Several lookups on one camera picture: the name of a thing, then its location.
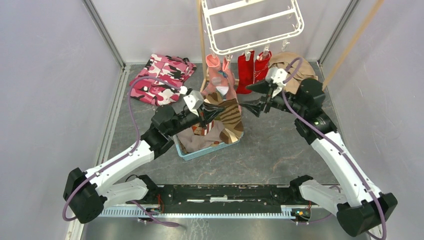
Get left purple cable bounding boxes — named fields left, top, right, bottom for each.
left=61, top=76, right=183, bottom=222

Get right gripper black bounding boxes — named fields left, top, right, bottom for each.
left=239, top=77, right=306, bottom=117

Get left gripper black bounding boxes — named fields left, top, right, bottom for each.
left=167, top=101, right=226, bottom=137

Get wooden hanger stand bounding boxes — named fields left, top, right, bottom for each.
left=196, top=0, right=384, bottom=89

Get brown striped sock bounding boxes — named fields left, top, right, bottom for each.
left=204, top=92, right=244, bottom=144

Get pink sock green patches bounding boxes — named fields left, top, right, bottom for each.
left=201, top=54, right=231, bottom=99

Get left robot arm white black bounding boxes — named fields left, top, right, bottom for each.
left=62, top=102, right=225, bottom=224

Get white clip hanger frame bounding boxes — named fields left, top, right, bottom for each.
left=198, top=0, right=305, bottom=56

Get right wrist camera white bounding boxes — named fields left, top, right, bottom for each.
left=265, top=67, right=289, bottom=98

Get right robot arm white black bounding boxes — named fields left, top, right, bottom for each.
left=242, top=78, right=398, bottom=240

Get red sock white stars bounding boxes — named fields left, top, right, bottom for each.
left=253, top=51, right=272, bottom=83

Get beige cloth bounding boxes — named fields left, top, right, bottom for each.
left=267, top=51, right=319, bottom=95

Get blue plastic basket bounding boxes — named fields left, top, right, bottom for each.
left=173, top=133, right=244, bottom=161

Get brown beige socks pile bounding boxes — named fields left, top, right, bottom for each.
left=176, top=120, right=225, bottom=153

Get red sock white trim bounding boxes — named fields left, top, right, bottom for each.
left=236, top=50, right=255, bottom=95

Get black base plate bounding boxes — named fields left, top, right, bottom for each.
left=137, top=184, right=311, bottom=214

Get pink camouflage cloth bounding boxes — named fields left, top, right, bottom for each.
left=129, top=53, right=197, bottom=106

